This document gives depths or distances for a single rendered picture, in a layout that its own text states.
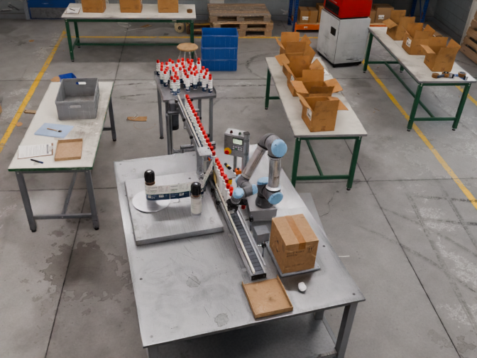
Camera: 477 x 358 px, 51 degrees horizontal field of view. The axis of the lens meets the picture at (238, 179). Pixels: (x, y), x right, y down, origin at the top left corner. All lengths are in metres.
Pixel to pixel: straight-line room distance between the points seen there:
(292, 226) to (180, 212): 0.96
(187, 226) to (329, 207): 2.21
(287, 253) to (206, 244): 0.68
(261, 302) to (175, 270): 0.66
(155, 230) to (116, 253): 1.21
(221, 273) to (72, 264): 1.85
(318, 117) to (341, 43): 3.87
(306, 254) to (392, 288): 1.55
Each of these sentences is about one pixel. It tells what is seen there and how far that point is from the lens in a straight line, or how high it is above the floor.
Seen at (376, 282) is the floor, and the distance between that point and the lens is 4.92.
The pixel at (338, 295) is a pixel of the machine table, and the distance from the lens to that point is 3.57.
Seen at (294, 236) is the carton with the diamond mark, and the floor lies 1.12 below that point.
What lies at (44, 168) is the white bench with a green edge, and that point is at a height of 0.79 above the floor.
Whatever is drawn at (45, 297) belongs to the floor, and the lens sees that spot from 4.79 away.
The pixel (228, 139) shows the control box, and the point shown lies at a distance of 3.90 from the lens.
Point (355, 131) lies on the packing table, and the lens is 5.58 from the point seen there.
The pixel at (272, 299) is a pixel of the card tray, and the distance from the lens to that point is 3.45.
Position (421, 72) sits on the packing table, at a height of 0.78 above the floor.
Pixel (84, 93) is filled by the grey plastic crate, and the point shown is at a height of 0.83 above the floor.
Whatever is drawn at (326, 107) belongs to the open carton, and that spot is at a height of 1.07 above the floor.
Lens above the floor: 3.40
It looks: 35 degrees down
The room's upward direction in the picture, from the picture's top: 3 degrees clockwise
